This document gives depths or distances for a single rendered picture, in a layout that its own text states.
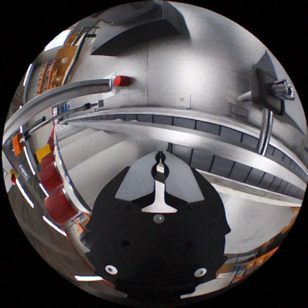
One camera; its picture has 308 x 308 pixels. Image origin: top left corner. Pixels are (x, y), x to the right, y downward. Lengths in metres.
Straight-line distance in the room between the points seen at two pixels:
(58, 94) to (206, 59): 0.35
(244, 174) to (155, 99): 0.24
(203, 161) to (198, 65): 0.19
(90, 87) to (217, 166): 0.37
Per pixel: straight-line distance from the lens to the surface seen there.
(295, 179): 0.15
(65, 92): 0.32
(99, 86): 0.36
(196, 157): 0.18
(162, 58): 0.26
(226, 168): 0.18
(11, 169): 0.45
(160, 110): 0.18
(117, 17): 0.30
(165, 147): 0.17
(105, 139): 0.15
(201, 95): 0.21
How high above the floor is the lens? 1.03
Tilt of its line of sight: 47 degrees down
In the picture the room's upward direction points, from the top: 128 degrees counter-clockwise
